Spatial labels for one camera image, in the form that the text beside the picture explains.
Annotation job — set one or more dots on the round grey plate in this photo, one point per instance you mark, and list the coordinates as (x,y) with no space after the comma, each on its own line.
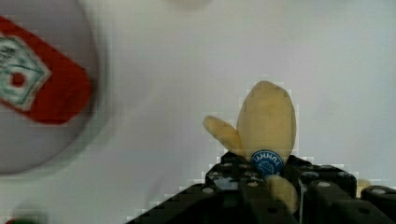
(65,25)

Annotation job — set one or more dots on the yellow plush peeled banana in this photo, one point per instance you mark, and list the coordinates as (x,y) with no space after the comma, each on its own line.
(264,135)

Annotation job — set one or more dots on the red plush ketchup bottle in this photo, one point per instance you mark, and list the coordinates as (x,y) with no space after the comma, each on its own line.
(37,80)

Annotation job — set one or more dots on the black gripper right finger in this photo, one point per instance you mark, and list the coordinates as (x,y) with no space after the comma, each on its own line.
(330,195)

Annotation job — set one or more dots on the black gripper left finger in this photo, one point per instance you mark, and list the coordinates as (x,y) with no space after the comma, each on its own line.
(234,192)

